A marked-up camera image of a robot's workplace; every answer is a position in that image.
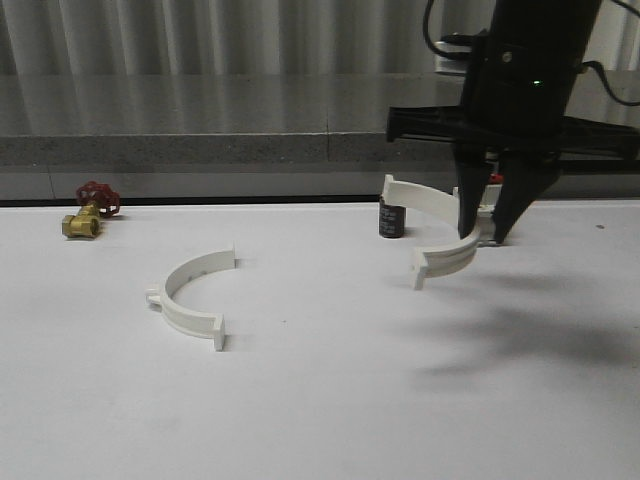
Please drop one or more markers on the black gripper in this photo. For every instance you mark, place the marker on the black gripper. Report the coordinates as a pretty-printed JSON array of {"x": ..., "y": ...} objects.
[{"x": 513, "y": 98}]

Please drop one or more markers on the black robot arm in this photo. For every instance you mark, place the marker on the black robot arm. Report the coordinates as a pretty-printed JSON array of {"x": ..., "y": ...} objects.
[{"x": 565, "y": 25}]

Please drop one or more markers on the black cylindrical capacitor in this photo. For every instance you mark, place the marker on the black cylindrical capacitor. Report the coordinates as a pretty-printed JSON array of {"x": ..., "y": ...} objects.
[{"x": 391, "y": 220}]

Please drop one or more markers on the grey stone ledge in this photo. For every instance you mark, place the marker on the grey stone ledge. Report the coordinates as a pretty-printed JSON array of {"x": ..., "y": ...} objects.
[{"x": 154, "y": 122}]

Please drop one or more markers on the brass valve red handwheel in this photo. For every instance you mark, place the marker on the brass valve red handwheel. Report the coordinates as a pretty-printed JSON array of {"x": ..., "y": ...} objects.
[{"x": 97, "y": 201}]

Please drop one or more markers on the white circuit breaker red switch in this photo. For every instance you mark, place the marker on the white circuit breaker red switch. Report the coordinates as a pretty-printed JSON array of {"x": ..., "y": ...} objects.
[{"x": 485, "y": 224}]

